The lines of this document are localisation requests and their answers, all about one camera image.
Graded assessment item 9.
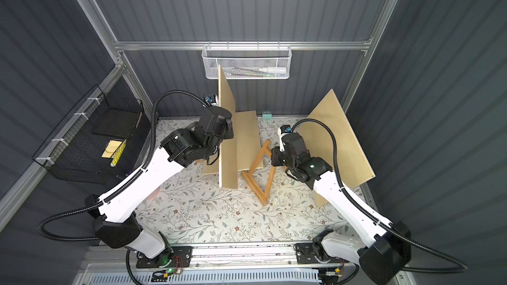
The large plywood board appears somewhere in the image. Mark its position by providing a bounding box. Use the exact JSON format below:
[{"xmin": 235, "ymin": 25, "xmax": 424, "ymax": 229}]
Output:
[{"xmin": 297, "ymin": 90, "xmax": 376, "ymax": 189}]

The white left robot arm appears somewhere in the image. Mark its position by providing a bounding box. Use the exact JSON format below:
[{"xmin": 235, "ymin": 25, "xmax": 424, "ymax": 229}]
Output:
[{"xmin": 93, "ymin": 106, "xmax": 234, "ymax": 267}]

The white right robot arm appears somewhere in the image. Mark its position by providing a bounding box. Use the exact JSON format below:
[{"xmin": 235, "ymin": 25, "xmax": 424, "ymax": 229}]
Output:
[{"xmin": 271, "ymin": 125, "xmax": 411, "ymax": 284}]

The small teal box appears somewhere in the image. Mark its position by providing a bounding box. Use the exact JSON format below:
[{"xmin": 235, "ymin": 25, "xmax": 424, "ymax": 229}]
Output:
[{"xmin": 261, "ymin": 112, "xmax": 273, "ymax": 120}]

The white tube in basket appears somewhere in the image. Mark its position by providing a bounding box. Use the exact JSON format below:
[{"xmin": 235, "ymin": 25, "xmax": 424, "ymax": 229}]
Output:
[{"xmin": 258, "ymin": 67, "xmax": 287, "ymax": 75}]

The black tray in basket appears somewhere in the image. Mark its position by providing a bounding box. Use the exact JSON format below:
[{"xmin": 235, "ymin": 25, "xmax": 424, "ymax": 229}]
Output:
[{"xmin": 91, "ymin": 108, "xmax": 142, "ymax": 139}]

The yellow sticky note pad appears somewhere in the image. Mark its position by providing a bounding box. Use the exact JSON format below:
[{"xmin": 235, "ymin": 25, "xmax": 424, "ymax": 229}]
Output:
[{"xmin": 101, "ymin": 140, "xmax": 123, "ymax": 158}]

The white wire mesh basket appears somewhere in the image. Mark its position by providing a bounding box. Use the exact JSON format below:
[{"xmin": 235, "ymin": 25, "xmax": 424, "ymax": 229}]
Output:
[{"xmin": 201, "ymin": 46, "xmax": 293, "ymax": 80}]

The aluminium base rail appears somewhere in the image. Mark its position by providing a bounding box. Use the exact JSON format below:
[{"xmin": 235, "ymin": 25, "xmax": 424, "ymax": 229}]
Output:
[{"xmin": 82, "ymin": 241, "xmax": 401, "ymax": 274}]

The black wire wall basket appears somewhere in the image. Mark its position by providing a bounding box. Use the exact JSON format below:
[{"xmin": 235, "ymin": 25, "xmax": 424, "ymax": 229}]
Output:
[{"xmin": 32, "ymin": 88, "xmax": 150, "ymax": 185}]

